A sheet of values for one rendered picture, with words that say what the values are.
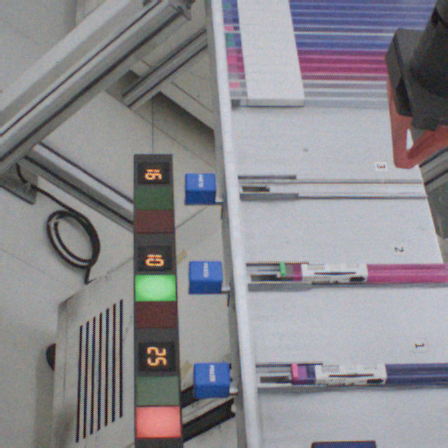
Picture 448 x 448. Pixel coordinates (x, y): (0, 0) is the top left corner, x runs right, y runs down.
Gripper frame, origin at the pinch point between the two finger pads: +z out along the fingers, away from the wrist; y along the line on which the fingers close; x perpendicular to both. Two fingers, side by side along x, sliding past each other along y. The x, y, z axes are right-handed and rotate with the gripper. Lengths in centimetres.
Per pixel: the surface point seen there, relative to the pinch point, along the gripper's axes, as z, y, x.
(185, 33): 86, 124, 0
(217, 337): 59, 23, 2
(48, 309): 95, 52, 24
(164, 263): 18.8, 2.0, 16.6
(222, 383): 16.0, -12.5, 12.3
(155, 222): 18.9, 7.0, 17.5
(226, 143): 14.8, 14.7, 11.1
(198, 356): 62, 22, 4
